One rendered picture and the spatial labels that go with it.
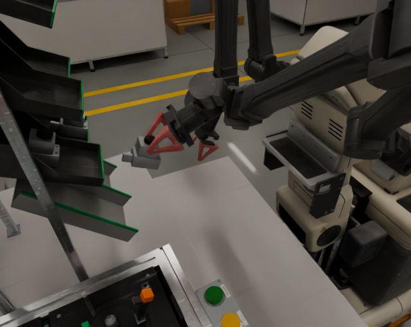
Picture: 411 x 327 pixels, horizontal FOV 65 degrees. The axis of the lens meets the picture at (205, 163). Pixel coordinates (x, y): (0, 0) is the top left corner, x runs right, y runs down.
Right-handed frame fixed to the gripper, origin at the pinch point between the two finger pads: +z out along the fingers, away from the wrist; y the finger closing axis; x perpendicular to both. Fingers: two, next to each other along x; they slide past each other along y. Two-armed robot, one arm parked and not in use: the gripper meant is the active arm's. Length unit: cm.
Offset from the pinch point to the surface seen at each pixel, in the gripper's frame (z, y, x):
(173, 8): -58, -515, 121
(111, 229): 18.8, 6.8, 9.8
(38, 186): 18.5, 10.3, -11.8
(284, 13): -205, -443, 204
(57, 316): 34.6, 20.3, 10.9
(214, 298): 5.0, 26.4, 25.7
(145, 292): 12.8, 26.7, 10.6
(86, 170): 13.6, 2.9, -4.9
